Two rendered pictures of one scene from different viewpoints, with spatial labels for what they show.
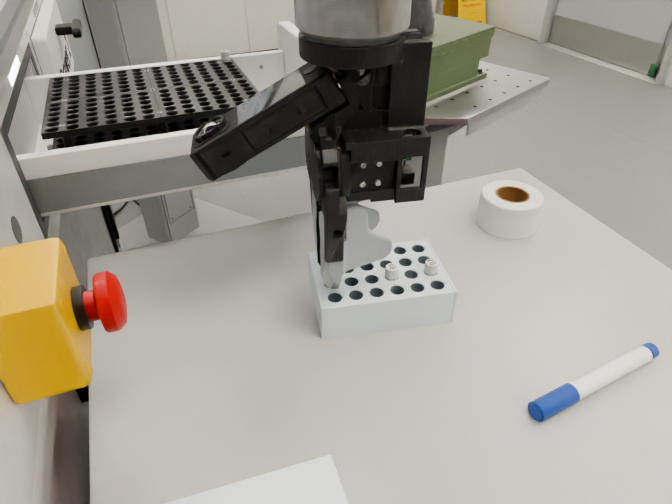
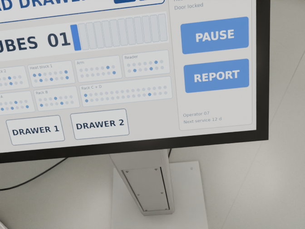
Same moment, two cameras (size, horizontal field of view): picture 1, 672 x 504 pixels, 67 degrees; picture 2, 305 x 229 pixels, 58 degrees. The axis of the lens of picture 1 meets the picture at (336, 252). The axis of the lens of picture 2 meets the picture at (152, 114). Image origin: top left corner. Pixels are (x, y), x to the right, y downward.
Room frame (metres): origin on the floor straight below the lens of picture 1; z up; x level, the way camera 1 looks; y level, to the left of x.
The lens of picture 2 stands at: (1.45, 0.22, 1.38)
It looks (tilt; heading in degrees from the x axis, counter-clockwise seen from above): 56 degrees down; 66
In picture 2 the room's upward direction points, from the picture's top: 11 degrees counter-clockwise
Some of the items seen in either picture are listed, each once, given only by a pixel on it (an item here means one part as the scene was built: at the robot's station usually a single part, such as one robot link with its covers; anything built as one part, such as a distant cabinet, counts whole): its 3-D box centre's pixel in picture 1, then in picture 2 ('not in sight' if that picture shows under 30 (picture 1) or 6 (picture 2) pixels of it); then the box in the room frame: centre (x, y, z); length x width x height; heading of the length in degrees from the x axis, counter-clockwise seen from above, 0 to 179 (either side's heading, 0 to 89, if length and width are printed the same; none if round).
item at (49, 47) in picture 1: (56, 52); not in sight; (0.83, 0.44, 0.87); 0.29 x 0.02 x 0.11; 22
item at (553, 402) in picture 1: (596, 379); not in sight; (0.27, -0.21, 0.77); 0.14 x 0.02 x 0.02; 118
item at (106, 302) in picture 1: (100, 303); not in sight; (0.24, 0.15, 0.88); 0.04 x 0.03 x 0.04; 22
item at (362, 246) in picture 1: (357, 250); not in sight; (0.34, -0.02, 0.85); 0.06 x 0.03 x 0.09; 101
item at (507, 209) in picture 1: (509, 208); not in sight; (0.51, -0.20, 0.78); 0.07 x 0.07 x 0.04
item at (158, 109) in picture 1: (158, 116); not in sight; (0.58, 0.21, 0.87); 0.22 x 0.18 x 0.06; 112
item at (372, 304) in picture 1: (378, 286); not in sight; (0.37, -0.04, 0.78); 0.12 x 0.08 x 0.04; 100
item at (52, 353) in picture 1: (43, 316); not in sight; (0.23, 0.18, 0.88); 0.07 x 0.05 x 0.07; 22
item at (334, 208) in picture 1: (331, 207); not in sight; (0.33, 0.00, 0.89); 0.05 x 0.02 x 0.09; 11
